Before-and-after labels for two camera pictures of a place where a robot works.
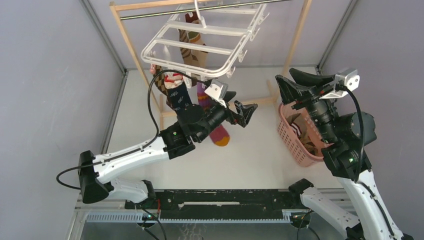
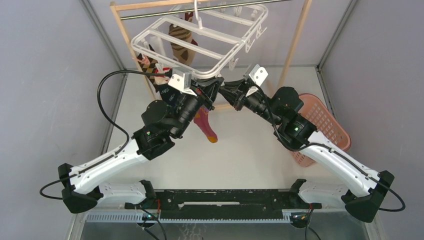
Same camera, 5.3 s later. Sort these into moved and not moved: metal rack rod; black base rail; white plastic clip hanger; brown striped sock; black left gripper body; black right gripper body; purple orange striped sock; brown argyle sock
Moved: purple orange striped sock; brown striped sock; black left gripper body; white plastic clip hanger; brown argyle sock; black right gripper body
Not moved: metal rack rod; black base rail
